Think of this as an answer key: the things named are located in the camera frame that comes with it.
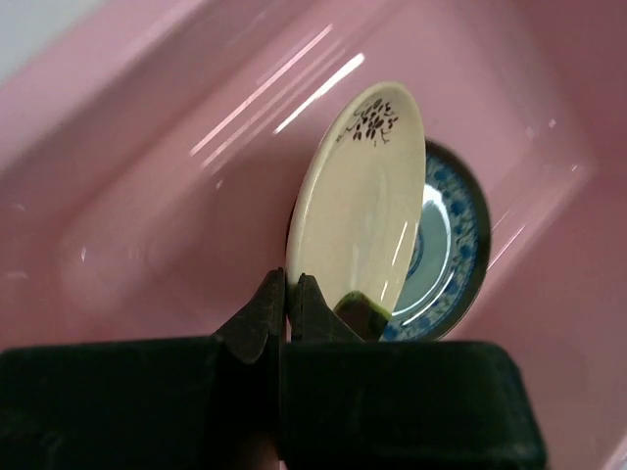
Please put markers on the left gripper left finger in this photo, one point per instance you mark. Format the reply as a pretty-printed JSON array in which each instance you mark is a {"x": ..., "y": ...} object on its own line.
[{"x": 126, "y": 405}]

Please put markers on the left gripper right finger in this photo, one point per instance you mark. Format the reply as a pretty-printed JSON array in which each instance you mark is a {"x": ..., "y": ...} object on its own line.
[{"x": 399, "y": 405}]

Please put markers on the blue patterned plate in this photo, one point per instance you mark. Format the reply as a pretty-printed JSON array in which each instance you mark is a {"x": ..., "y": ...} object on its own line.
[{"x": 451, "y": 252}]

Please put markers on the cream plate brushstroke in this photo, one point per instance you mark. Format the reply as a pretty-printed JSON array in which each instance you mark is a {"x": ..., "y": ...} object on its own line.
[{"x": 357, "y": 214}]

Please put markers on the pink plastic bin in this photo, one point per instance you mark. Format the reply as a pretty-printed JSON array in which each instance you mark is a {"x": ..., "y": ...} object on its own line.
[{"x": 151, "y": 156}]

